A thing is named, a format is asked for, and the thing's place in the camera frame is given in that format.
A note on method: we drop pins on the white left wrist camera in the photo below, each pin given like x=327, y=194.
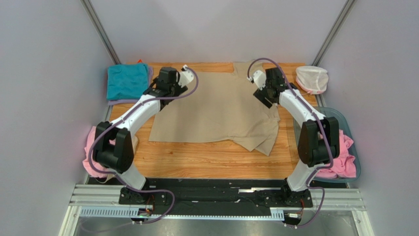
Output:
x=186, y=76

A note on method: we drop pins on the aluminium corner post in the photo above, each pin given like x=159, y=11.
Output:
x=92, y=14
x=337, y=25

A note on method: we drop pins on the clear teal plastic bin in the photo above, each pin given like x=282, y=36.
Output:
x=343, y=125

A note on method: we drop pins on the teal folded t-shirt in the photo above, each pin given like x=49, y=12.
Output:
x=127, y=81

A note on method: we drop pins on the beige t-shirt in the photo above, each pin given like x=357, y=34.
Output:
x=222, y=107

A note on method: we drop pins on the white mesh laundry bag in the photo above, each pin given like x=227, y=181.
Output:
x=312, y=79

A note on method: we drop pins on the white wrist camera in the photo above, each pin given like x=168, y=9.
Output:
x=186, y=76
x=259, y=79

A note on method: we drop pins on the aluminium frame rail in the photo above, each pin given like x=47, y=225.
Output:
x=342, y=199

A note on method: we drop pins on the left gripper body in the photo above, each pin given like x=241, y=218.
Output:
x=176, y=90

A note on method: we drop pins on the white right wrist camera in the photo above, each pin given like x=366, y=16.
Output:
x=259, y=79

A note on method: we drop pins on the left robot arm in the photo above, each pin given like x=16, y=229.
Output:
x=113, y=148

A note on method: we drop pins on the beige cloth at left edge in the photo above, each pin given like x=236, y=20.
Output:
x=134, y=140

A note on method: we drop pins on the right aluminium corner post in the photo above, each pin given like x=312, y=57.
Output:
x=337, y=25

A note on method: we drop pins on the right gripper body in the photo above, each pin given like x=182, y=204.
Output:
x=262, y=96

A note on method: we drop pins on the pink t-shirt in bin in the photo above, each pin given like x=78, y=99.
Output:
x=343, y=157

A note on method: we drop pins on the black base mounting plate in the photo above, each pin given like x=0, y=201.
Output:
x=209, y=197

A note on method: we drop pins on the left aluminium corner post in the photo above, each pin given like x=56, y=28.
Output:
x=92, y=14

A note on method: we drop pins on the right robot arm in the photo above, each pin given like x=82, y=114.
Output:
x=318, y=142

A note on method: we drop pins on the pink cloth at left edge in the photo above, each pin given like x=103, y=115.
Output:
x=88, y=159

